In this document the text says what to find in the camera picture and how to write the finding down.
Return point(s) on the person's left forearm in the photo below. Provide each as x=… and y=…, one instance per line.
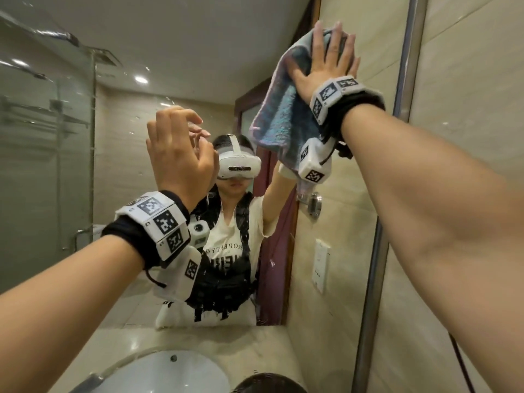
x=69, y=315

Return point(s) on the person's right forearm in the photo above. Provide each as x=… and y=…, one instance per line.
x=417, y=175

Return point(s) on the person's right hand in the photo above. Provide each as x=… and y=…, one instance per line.
x=327, y=71

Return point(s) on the blue grey cleaning cloth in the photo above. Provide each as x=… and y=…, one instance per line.
x=278, y=112

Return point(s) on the white marker wristband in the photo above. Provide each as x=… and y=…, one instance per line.
x=163, y=223
x=329, y=94

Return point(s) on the black round object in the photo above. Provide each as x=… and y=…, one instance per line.
x=268, y=384

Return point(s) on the person's right thumb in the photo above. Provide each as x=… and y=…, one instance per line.
x=298, y=75

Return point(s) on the white wall socket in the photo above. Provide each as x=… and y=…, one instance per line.
x=321, y=266

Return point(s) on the metal mirror frame strip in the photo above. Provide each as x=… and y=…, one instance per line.
x=411, y=44

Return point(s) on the white sink basin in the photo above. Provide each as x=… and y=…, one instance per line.
x=163, y=376

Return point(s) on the large wall mirror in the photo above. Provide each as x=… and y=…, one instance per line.
x=123, y=167

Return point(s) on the grey metal faucet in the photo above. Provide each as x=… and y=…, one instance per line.
x=86, y=383

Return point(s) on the person's right middle finger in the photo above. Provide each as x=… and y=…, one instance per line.
x=336, y=42

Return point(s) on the metal shower shelf rack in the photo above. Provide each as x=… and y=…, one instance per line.
x=45, y=114

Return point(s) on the person's left thumb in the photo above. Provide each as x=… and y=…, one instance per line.
x=209, y=158

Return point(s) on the person's left hand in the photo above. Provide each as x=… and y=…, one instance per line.
x=176, y=159

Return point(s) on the person's right little finger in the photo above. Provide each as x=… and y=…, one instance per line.
x=356, y=66

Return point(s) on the square metal shower head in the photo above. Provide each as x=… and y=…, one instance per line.
x=105, y=57

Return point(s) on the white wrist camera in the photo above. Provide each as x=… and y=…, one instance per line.
x=180, y=274
x=314, y=159

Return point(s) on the chrome wall knob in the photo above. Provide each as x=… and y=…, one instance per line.
x=311, y=205

